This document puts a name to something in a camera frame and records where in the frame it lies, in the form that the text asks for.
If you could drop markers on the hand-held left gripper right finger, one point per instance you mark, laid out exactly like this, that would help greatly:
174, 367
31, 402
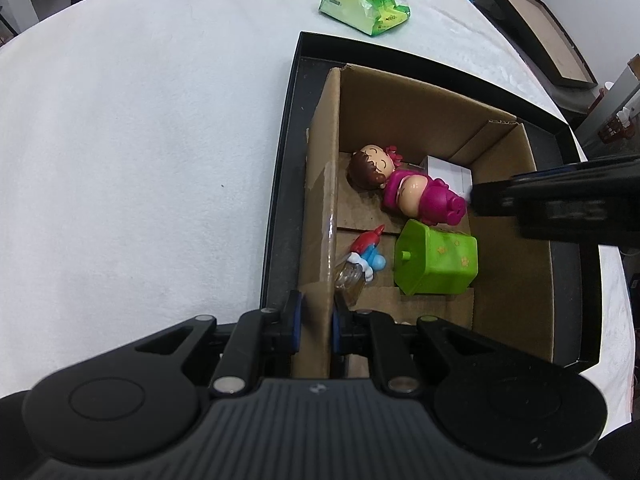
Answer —
338, 334

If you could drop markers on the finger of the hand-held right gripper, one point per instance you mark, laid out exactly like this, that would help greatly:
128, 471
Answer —
495, 199

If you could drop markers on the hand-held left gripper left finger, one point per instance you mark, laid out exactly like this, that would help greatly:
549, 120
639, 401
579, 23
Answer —
295, 322

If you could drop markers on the white charger plug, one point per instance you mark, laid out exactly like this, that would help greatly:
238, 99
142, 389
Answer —
450, 170

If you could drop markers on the pink hooded figurine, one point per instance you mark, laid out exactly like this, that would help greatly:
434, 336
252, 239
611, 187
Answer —
425, 197

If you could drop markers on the blue figurine with mug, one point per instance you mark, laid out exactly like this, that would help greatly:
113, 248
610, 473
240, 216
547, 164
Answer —
362, 257

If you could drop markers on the brown cardboard box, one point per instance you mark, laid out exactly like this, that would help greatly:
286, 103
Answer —
510, 280

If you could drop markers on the black tray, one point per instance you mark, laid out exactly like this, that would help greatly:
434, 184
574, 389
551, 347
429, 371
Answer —
282, 200

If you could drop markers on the green toy box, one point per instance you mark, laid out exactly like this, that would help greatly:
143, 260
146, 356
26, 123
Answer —
435, 260

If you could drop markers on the brown-haired doll figurine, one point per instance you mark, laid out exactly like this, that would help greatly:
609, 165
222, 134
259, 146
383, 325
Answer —
372, 166

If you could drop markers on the black framed panel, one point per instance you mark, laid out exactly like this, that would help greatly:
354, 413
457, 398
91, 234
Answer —
545, 25

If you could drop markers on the green wipes packet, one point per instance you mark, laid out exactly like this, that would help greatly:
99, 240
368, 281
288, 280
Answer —
362, 2

